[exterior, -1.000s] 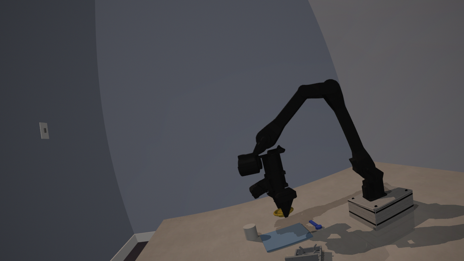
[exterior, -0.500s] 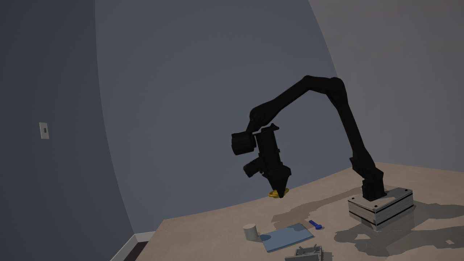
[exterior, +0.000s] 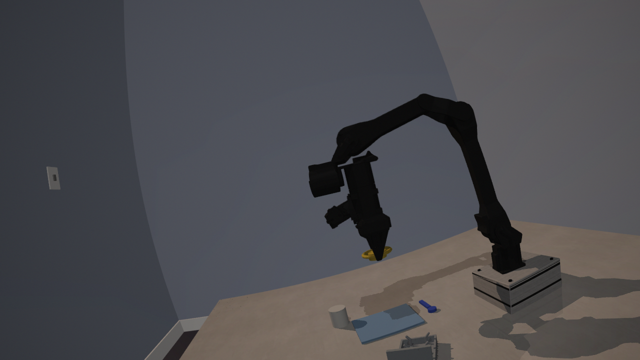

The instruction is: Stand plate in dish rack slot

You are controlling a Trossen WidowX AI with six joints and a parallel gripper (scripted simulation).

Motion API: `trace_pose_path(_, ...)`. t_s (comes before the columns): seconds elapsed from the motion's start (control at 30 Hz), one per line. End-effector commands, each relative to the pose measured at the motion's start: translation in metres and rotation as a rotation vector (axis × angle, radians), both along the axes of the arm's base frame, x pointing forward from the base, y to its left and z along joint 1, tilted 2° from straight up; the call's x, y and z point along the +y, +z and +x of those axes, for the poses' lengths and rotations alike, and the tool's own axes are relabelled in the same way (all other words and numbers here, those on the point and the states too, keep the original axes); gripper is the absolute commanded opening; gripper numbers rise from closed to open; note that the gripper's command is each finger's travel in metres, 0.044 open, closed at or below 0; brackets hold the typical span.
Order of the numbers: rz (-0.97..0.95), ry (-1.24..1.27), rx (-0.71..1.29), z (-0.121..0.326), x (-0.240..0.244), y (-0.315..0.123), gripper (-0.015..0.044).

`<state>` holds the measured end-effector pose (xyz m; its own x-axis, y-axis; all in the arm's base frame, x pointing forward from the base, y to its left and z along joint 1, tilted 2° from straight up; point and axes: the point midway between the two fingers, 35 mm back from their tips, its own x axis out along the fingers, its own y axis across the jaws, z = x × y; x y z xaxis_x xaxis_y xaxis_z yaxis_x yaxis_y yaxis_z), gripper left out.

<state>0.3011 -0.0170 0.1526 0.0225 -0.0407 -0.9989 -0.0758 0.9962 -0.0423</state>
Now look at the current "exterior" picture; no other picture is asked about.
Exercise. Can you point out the yellow plate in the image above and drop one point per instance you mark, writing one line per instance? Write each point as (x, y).
(370, 255)

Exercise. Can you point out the blue square mat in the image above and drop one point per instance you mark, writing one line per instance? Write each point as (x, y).
(386, 323)

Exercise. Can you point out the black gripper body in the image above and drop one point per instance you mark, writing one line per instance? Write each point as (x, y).
(370, 215)

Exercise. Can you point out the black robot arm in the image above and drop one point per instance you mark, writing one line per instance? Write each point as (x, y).
(492, 220)

